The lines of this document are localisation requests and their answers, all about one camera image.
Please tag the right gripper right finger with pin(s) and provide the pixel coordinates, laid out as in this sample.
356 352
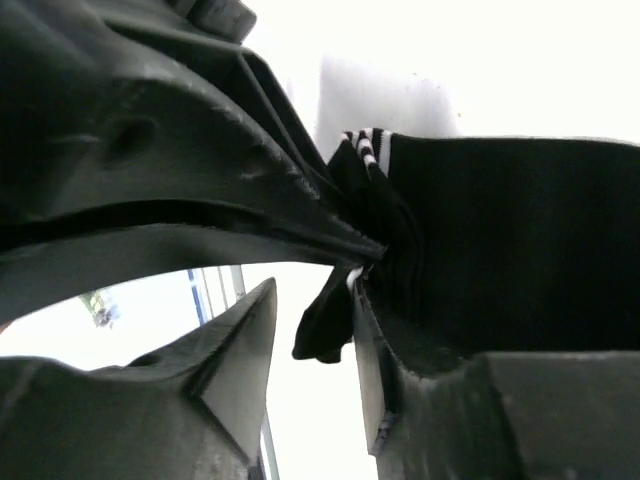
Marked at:
431 414

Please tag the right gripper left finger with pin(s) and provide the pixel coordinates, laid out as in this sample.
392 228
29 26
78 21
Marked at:
122 422

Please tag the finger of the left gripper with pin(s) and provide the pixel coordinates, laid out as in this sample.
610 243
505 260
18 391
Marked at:
124 107
42 274

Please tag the black sock white stripes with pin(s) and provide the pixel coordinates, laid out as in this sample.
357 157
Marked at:
524 244

